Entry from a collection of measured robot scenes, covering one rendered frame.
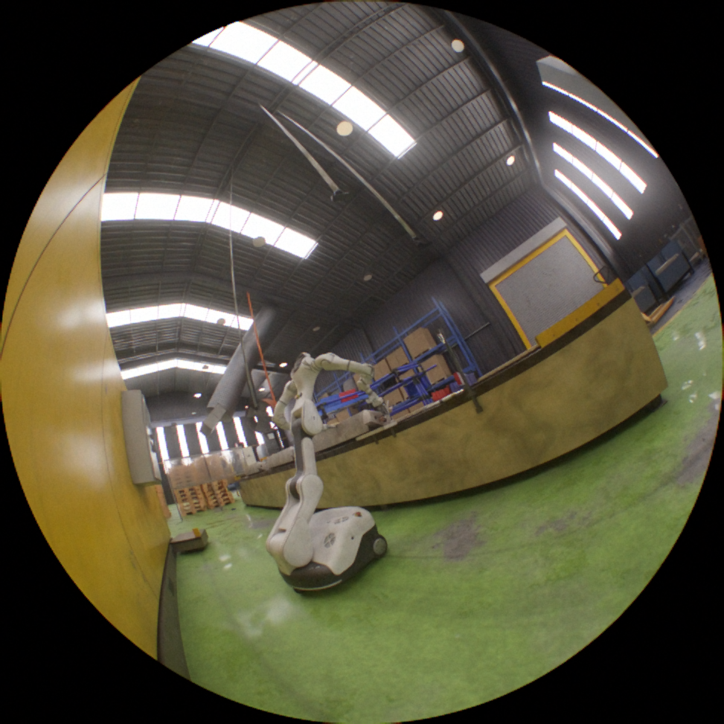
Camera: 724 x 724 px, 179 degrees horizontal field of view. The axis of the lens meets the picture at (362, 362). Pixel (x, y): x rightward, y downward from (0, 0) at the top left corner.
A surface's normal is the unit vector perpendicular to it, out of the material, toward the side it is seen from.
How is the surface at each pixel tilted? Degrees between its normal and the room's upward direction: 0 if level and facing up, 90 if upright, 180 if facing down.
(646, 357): 90
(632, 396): 88
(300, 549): 89
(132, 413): 90
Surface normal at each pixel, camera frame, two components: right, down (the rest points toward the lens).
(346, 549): 0.68, -0.49
